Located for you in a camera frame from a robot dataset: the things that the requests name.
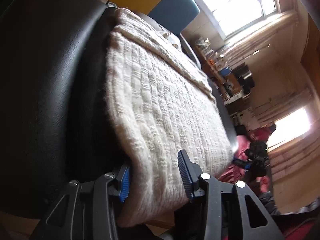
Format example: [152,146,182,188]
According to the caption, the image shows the cream knitted sweater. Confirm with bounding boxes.
[105,8,233,228]

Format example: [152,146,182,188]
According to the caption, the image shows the pink blanket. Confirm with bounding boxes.
[218,135,270,195]

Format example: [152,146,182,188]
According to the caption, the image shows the person in red jacket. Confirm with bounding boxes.
[248,122,277,143]

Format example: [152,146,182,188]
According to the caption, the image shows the wooden side table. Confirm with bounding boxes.
[195,37,249,105]

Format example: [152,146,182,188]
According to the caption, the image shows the black monitor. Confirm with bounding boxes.
[233,63,255,95]

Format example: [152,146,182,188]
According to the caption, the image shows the blue bag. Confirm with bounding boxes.
[219,67,232,77]

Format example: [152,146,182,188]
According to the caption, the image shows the beige curtain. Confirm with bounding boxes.
[219,10,299,67]

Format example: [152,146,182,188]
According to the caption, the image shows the tricolour sofa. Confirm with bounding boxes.
[60,0,203,68]

